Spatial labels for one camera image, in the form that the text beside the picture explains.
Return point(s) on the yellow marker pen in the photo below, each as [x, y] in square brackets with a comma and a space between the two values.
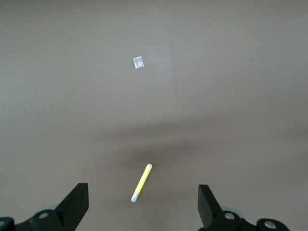
[142, 183]

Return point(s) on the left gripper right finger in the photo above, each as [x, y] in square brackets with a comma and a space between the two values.
[211, 211]

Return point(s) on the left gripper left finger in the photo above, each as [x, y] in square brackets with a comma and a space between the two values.
[72, 211]

